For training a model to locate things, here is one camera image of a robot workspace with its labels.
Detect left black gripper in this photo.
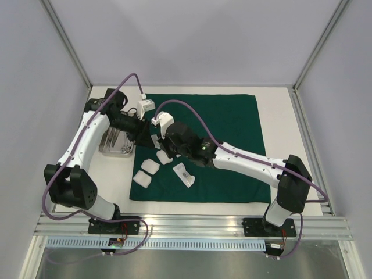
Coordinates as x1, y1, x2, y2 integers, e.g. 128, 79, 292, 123
110, 112, 155, 149

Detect clear sterile packet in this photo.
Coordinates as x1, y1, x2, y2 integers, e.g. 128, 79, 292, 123
173, 163, 195, 188
151, 134, 162, 149

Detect white gauze pad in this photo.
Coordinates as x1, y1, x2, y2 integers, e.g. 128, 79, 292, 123
141, 159, 160, 175
156, 150, 173, 165
133, 170, 152, 189

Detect steel tweezers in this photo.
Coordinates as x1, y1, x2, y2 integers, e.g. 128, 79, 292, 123
107, 128, 116, 148
111, 129, 120, 147
103, 128, 111, 150

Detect surgical scissors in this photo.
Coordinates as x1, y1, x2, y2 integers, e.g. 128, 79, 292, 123
120, 133, 133, 155

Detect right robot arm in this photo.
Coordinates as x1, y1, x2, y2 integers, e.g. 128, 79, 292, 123
159, 121, 312, 235

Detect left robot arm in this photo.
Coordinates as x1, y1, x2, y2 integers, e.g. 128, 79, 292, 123
43, 88, 155, 233

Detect green surgical drape cloth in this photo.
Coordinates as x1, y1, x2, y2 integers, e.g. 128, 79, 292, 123
130, 94, 271, 203

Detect stainless steel instrument tray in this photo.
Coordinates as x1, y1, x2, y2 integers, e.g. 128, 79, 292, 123
98, 130, 134, 158

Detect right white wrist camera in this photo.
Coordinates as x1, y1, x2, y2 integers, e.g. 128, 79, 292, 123
151, 112, 174, 139

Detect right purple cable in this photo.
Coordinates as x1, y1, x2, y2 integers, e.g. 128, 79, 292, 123
153, 99, 328, 261

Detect purple cable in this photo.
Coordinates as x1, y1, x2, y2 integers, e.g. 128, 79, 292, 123
41, 72, 149, 258
153, 99, 328, 261

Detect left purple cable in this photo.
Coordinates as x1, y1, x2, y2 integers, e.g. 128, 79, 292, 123
41, 72, 149, 258

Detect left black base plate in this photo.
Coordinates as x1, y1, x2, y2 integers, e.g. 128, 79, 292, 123
88, 216, 140, 235

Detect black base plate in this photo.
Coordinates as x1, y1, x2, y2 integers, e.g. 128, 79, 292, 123
88, 216, 140, 235
241, 217, 297, 237

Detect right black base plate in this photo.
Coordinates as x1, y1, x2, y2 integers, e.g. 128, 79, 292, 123
241, 217, 297, 237

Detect aluminium front rail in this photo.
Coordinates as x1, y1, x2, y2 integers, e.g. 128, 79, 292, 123
34, 213, 353, 241

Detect slotted cable duct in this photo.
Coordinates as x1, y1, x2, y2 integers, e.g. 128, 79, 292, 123
45, 237, 266, 252

